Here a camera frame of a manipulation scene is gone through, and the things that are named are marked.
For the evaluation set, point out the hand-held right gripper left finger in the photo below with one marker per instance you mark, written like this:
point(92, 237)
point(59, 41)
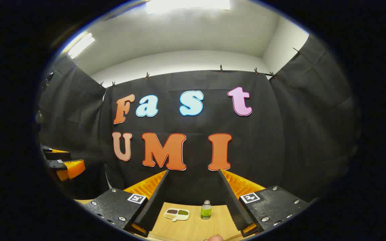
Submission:
point(156, 204)

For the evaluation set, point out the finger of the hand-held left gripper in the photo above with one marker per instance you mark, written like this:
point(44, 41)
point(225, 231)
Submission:
point(70, 169)
point(59, 156)

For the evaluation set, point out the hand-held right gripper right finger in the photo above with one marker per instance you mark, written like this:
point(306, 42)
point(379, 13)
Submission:
point(231, 201)

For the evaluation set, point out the white divided bean dish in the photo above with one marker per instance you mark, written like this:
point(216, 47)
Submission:
point(177, 214)

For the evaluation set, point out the green label drink bottle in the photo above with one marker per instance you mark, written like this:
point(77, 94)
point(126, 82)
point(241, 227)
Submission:
point(206, 211)

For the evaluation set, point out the ceiling light panel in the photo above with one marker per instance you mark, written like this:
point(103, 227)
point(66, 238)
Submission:
point(186, 5)
point(80, 45)

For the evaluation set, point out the row of black cloth clips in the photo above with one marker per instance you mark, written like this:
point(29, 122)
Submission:
point(221, 69)

